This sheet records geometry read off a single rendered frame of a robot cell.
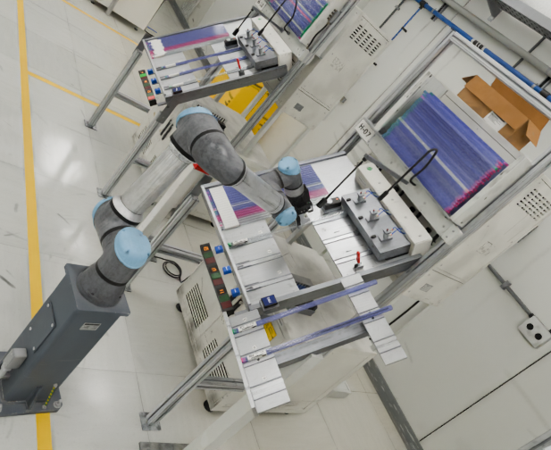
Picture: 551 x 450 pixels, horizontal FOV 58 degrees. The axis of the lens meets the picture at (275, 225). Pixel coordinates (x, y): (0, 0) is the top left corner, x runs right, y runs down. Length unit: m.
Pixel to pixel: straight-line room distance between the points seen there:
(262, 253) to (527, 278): 1.92
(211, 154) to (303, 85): 1.74
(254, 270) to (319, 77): 1.53
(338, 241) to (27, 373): 1.21
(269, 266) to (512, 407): 1.92
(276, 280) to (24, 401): 0.98
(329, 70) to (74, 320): 2.10
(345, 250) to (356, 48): 1.49
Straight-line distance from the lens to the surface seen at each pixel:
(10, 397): 2.00
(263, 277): 1.89
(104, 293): 1.62
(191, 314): 2.60
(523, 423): 3.35
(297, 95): 3.10
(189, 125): 1.48
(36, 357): 1.83
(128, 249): 1.53
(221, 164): 1.41
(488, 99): 2.50
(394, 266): 1.97
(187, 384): 2.05
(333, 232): 2.05
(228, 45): 3.21
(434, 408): 3.56
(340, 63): 3.12
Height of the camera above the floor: 1.65
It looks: 22 degrees down
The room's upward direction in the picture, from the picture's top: 44 degrees clockwise
